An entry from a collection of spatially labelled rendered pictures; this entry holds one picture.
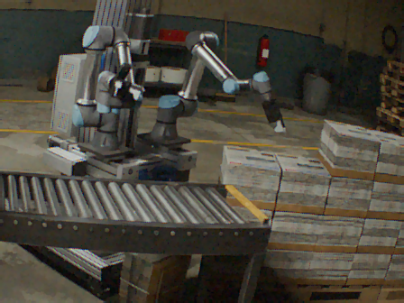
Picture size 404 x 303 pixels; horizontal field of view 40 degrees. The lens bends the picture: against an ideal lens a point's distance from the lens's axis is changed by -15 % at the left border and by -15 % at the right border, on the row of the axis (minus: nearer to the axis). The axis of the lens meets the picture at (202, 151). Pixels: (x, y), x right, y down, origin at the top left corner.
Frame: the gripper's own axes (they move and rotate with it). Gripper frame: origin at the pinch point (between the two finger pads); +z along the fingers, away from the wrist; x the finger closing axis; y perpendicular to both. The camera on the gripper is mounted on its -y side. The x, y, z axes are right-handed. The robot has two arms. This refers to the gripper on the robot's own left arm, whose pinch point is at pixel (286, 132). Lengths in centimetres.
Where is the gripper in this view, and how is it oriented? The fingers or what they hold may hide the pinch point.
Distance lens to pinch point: 347.2
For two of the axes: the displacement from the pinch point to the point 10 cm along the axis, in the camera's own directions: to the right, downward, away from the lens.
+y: -9.3, 3.6, 0.7
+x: 0.3, 2.5, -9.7
